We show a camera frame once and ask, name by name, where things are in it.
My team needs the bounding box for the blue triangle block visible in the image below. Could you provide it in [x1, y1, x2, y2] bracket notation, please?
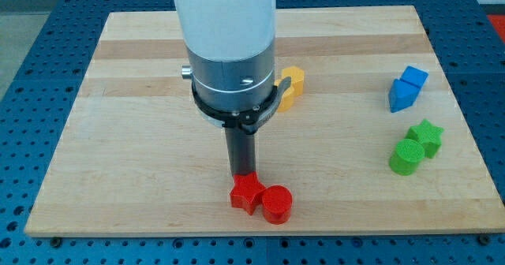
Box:
[388, 79, 421, 113]

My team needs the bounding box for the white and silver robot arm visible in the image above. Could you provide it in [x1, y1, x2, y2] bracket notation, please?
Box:
[174, 0, 282, 125]

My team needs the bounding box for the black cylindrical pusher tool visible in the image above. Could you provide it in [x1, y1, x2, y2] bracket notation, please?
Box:
[225, 128, 256, 176]

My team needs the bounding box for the wooden board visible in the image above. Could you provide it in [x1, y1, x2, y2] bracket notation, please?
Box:
[25, 6, 504, 237]

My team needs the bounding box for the green cylinder block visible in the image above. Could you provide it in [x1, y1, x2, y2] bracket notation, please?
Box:
[389, 139, 425, 176]

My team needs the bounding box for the red star block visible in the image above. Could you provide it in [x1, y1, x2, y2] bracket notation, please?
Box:
[230, 172, 266, 215]

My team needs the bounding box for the blue cube block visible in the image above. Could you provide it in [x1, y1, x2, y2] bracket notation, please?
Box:
[400, 65, 428, 89]

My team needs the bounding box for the red cylinder block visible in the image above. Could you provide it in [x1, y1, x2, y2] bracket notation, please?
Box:
[262, 185, 293, 225]

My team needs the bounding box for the green star block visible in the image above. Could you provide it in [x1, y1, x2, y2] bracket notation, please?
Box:
[405, 119, 444, 159]

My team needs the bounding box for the yellow hexagon block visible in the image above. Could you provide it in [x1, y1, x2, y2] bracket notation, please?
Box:
[281, 66, 305, 96]

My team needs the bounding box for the black clamp ring with lever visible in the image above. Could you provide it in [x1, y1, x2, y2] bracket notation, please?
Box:
[191, 76, 293, 136]

